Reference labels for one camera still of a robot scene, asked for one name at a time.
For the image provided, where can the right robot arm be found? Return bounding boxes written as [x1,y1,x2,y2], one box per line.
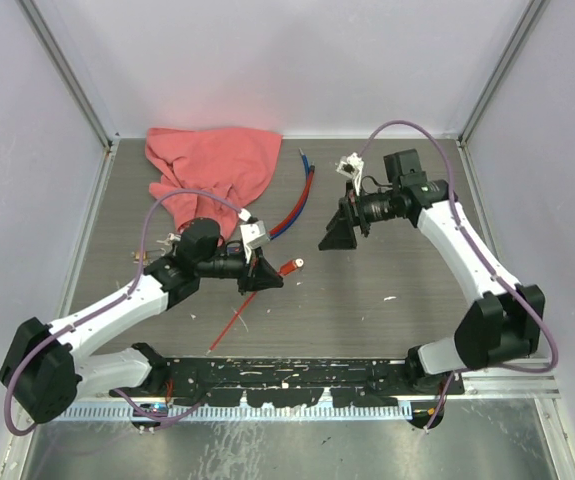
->
[318,149,545,394]

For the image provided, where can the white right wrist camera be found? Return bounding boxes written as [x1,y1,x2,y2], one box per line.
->
[336,152,364,193]

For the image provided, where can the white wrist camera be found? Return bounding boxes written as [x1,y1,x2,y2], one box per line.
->
[336,152,364,193]
[238,209,270,263]

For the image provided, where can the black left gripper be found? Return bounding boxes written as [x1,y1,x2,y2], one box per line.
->
[197,243,283,295]

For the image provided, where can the blue cable lock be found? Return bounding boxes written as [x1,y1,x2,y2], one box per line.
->
[269,148,315,237]

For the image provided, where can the brass padlock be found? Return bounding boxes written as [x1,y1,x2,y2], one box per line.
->
[132,250,149,264]

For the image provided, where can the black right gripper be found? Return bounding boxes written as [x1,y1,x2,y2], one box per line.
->
[318,180,400,252]

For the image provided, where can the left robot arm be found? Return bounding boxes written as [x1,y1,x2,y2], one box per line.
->
[0,218,283,424]

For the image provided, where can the pink cloth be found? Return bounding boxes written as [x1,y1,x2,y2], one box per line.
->
[145,126,284,236]

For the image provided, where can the slotted cable duct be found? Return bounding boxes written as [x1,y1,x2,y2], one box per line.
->
[55,398,412,422]

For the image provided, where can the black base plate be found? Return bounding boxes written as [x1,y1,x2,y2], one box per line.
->
[123,357,447,408]

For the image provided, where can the red cable padlock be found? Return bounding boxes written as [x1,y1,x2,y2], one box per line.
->
[206,258,305,355]

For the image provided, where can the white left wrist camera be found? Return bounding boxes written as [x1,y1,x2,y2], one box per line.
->
[238,209,270,263]

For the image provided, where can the red cable lock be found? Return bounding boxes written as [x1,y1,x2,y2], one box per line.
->
[269,165,315,240]

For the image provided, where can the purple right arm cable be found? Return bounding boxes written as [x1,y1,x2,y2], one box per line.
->
[359,119,562,431]

